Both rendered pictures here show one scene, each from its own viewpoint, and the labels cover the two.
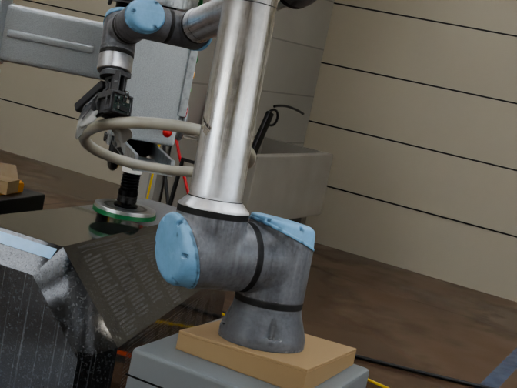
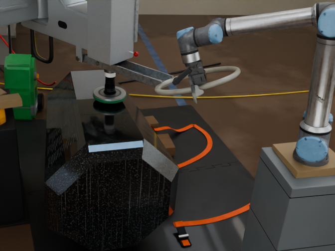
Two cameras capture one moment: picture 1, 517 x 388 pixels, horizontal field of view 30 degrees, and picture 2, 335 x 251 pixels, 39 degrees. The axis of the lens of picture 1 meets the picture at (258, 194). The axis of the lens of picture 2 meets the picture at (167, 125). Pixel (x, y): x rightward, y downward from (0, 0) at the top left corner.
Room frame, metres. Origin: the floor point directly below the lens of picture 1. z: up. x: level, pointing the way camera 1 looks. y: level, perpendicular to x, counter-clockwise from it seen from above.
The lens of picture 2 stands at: (0.86, 1.96, 2.24)
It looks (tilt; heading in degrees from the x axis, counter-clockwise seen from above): 29 degrees down; 320
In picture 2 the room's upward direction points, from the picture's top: 5 degrees clockwise
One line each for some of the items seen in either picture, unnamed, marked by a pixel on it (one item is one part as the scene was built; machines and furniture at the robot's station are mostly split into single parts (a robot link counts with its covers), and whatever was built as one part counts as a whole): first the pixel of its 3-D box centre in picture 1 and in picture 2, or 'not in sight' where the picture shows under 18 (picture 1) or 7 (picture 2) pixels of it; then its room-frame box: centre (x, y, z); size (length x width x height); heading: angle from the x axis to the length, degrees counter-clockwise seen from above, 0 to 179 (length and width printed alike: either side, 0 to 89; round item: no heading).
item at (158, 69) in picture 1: (146, 78); (101, 24); (3.35, 0.46, 1.33); 0.36 x 0.22 x 0.45; 15
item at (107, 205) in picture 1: (125, 208); (109, 93); (3.27, 0.44, 0.88); 0.21 x 0.21 x 0.01
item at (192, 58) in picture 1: (188, 73); (131, 18); (3.24, 0.31, 1.38); 0.08 x 0.03 x 0.28; 15
